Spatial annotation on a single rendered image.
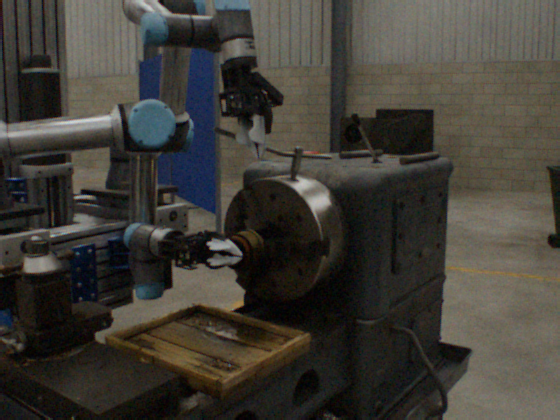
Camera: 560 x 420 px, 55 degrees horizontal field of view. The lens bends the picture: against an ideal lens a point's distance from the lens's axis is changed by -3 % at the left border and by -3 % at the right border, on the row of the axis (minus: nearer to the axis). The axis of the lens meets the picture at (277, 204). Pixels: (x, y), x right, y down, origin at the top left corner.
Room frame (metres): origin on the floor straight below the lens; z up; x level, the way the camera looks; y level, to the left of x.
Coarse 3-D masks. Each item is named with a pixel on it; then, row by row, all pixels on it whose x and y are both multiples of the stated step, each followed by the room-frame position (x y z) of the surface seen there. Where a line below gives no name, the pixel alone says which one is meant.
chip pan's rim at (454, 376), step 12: (444, 348) 1.85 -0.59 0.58; (456, 348) 1.82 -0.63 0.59; (468, 348) 1.80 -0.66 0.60; (444, 360) 1.80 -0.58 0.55; (456, 360) 1.82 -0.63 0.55; (468, 360) 1.78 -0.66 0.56; (456, 372) 1.67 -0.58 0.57; (420, 384) 1.63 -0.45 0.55; (444, 384) 1.59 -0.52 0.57; (408, 396) 1.55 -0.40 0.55; (432, 396) 1.51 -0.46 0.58; (396, 408) 1.48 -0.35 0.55; (420, 408) 1.44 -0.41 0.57; (432, 408) 1.52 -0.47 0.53
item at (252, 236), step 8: (240, 232) 1.29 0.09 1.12; (248, 232) 1.29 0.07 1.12; (232, 240) 1.25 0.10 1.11; (240, 240) 1.25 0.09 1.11; (248, 240) 1.26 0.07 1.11; (256, 240) 1.27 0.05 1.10; (240, 248) 1.24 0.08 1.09; (248, 248) 1.25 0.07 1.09; (256, 248) 1.26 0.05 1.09; (248, 256) 1.24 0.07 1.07; (256, 256) 1.26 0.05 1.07; (232, 264) 1.25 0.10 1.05; (240, 264) 1.24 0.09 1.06; (248, 264) 1.26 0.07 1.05; (256, 264) 1.29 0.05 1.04
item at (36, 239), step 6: (30, 240) 0.95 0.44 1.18; (36, 240) 0.95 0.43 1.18; (42, 240) 0.95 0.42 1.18; (30, 246) 0.94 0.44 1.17; (36, 246) 0.94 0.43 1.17; (42, 246) 0.94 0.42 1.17; (48, 246) 0.96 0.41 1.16; (30, 252) 0.94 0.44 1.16; (36, 252) 0.94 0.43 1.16; (42, 252) 0.94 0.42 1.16; (48, 252) 0.96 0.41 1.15
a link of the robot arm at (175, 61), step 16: (160, 0) 1.61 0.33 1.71; (176, 0) 1.63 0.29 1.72; (192, 0) 1.65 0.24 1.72; (176, 48) 1.70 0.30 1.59; (176, 64) 1.71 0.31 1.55; (160, 80) 1.76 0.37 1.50; (176, 80) 1.73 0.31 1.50; (160, 96) 1.77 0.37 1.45; (176, 96) 1.75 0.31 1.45; (176, 112) 1.78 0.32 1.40; (176, 128) 1.78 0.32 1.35; (192, 128) 1.83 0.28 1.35; (176, 144) 1.80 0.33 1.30
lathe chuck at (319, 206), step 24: (240, 192) 1.43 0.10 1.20; (264, 192) 1.38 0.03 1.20; (288, 192) 1.34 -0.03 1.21; (312, 192) 1.35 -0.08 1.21; (288, 216) 1.34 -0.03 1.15; (312, 216) 1.30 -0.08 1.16; (336, 216) 1.35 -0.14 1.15; (336, 240) 1.33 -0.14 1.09; (288, 264) 1.34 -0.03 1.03; (312, 264) 1.29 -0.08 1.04; (336, 264) 1.35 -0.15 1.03; (264, 288) 1.38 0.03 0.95; (288, 288) 1.34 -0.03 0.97; (312, 288) 1.32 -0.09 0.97
